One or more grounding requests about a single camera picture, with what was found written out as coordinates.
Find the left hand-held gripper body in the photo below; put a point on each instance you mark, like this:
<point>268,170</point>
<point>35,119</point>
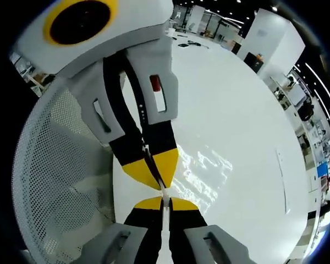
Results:
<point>132,24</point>

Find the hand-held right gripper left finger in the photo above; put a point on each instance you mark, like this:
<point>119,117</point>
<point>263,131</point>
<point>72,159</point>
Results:
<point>143,231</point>

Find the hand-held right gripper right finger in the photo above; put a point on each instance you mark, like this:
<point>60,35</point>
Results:
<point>187,228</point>

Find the black cabinet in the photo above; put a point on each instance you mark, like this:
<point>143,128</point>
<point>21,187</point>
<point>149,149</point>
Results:
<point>253,62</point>

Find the blue box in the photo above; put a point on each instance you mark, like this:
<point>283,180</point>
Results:
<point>322,170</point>

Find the white perforated basket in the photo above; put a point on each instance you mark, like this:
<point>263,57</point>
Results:
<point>52,165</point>

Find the clear food packaging bag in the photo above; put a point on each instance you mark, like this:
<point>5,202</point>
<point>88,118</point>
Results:
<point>283,181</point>
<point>203,176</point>

